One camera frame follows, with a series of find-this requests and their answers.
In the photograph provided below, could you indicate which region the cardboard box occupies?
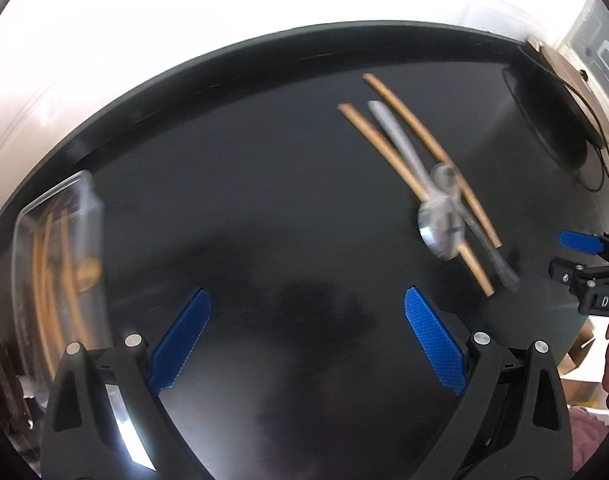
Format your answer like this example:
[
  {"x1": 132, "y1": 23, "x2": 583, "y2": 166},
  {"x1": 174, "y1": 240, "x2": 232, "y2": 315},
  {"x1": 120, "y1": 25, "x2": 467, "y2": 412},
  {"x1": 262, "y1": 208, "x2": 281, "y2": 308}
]
[{"x1": 558, "y1": 324, "x2": 609, "y2": 382}]

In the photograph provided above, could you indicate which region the metal spoon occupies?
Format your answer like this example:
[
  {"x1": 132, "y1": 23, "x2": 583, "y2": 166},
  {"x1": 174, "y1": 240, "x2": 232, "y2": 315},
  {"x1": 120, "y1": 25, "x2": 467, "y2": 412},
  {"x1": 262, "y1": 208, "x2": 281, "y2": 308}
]
[
  {"x1": 429, "y1": 162, "x2": 521, "y2": 292},
  {"x1": 367, "y1": 101, "x2": 467, "y2": 262}
]

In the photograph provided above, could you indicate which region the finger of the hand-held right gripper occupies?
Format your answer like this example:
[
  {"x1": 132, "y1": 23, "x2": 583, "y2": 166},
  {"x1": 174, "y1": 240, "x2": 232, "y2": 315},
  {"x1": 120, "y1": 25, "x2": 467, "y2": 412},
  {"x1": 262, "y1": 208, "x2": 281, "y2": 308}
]
[
  {"x1": 549, "y1": 257, "x2": 592, "y2": 288},
  {"x1": 559, "y1": 230, "x2": 609, "y2": 258}
]

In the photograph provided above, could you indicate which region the clear plastic container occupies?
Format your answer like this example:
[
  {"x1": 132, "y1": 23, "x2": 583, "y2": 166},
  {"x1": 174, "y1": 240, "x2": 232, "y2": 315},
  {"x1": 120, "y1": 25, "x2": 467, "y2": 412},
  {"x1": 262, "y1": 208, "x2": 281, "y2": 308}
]
[{"x1": 12, "y1": 169, "x2": 111, "y2": 392}]

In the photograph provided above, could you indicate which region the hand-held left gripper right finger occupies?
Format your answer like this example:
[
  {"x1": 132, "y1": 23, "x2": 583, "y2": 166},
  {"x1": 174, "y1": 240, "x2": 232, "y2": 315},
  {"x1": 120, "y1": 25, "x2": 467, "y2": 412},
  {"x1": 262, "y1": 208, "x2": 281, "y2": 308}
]
[{"x1": 403, "y1": 286, "x2": 574, "y2": 480}]

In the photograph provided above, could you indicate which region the clear plastic storage box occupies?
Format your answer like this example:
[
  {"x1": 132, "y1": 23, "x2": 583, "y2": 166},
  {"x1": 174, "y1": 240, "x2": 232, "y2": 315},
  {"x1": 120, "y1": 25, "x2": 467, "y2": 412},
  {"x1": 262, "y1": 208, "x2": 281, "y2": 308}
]
[{"x1": 559, "y1": 0, "x2": 609, "y2": 128}]

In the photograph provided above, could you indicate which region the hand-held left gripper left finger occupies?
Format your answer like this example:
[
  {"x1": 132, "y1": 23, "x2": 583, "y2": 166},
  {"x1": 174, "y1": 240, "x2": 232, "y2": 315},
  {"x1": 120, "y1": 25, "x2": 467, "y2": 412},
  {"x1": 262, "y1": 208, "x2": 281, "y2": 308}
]
[{"x1": 42, "y1": 287, "x2": 212, "y2": 480}]

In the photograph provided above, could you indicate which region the brown board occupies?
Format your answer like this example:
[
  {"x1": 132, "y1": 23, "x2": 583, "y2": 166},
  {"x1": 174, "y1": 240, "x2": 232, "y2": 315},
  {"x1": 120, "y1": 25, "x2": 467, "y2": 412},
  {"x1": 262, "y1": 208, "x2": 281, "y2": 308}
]
[{"x1": 527, "y1": 35, "x2": 609, "y2": 150}]

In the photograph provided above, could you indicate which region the pink cloth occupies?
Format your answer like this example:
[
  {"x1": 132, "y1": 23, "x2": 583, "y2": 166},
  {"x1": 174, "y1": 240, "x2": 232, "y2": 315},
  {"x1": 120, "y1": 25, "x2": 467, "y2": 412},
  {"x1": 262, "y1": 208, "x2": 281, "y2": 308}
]
[{"x1": 569, "y1": 404, "x2": 609, "y2": 472}]

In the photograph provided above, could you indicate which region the black cable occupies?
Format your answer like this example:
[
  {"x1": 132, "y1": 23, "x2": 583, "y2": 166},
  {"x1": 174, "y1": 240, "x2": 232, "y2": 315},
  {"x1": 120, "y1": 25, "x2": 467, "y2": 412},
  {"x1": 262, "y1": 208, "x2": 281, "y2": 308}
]
[{"x1": 518, "y1": 44, "x2": 609, "y2": 193}]

